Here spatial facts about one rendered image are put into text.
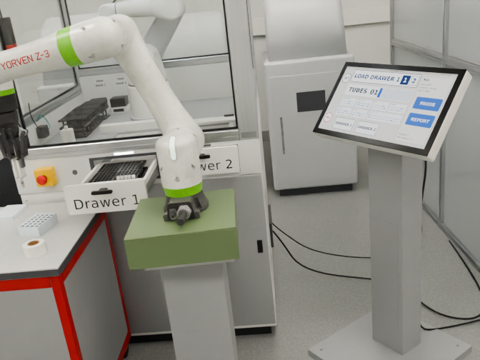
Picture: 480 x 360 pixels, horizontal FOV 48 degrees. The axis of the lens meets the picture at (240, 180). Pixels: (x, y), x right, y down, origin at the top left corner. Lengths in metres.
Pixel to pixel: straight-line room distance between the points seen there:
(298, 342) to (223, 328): 0.72
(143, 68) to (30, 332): 0.94
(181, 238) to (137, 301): 0.96
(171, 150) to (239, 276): 0.91
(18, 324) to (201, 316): 0.60
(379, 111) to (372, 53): 3.60
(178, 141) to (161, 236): 0.29
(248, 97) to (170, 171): 0.57
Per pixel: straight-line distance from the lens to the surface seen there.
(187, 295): 1.80
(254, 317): 2.50
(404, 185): 2.03
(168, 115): 1.80
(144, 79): 1.80
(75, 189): 1.97
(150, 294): 2.48
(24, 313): 1.93
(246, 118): 2.12
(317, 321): 2.65
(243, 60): 2.08
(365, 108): 2.01
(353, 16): 5.42
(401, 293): 2.23
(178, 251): 1.61
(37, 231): 2.04
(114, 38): 1.64
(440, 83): 1.90
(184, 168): 1.66
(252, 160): 2.17
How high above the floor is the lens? 1.53
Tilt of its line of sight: 20 degrees down
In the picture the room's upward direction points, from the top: 6 degrees counter-clockwise
